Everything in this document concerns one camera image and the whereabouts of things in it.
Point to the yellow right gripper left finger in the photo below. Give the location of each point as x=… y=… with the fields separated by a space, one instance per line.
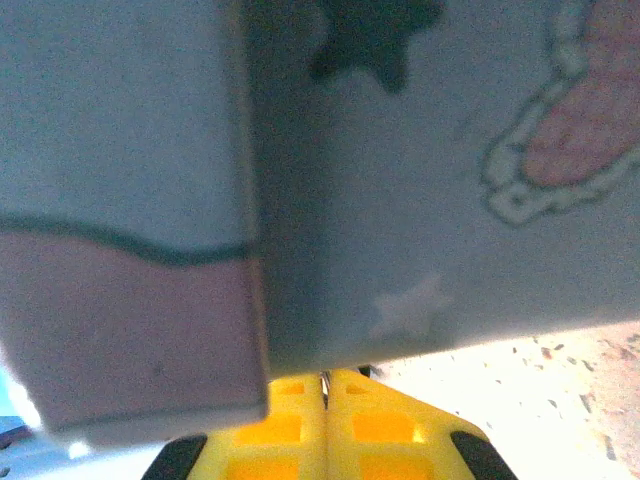
x=270 y=440

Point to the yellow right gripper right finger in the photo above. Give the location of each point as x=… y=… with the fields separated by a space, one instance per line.
x=385 y=440

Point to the light blue cartoon tin box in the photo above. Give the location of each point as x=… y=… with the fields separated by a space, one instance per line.
x=350 y=200

